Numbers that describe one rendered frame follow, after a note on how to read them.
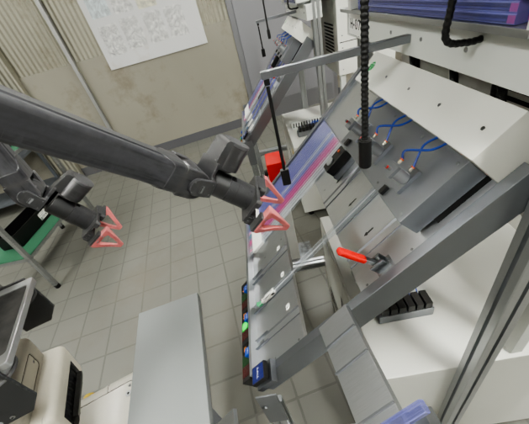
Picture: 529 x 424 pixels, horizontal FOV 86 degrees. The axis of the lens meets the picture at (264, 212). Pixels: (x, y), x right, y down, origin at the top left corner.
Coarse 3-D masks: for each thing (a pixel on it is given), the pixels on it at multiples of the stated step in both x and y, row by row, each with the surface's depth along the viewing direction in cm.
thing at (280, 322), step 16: (272, 240) 98; (256, 256) 104; (272, 256) 93; (288, 256) 85; (256, 272) 99; (272, 272) 89; (256, 288) 94; (288, 288) 78; (256, 304) 88; (272, 304) 82; (288, 304) 75; (272, 320) 78; (288, 320) 72; (272, 336) 75; (288, 336) 70; (304, 336) 65; (272, 352) 72
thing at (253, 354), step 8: (248, 232) 117; (248, 240) 113; (248, 248) 109; (248, 256) 106; (248, 264) 102; (248, 272) 99; (248, 280) 96; (248, 288) 94; (248, 296) 91; (248, 304) 89; (248, 312) 87; (248, 320) 85; (256, 320) 86; (248, 328) 83; (256, 328) 83; (256, 336) 82; (256, 344) 79; (256, 352) 78; (256, 360) 76
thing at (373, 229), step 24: (360, 96) 88; (336, 120) 94; (336, 192) 77; (360, 192) 69; (480, 192) 44; (336, 216) 73; (360, 216) 65; (384, 216) 59; (360, 240) 62; (384, 240) 57; (408, 240) 52; (360, 264) 59; (360, 288) 57
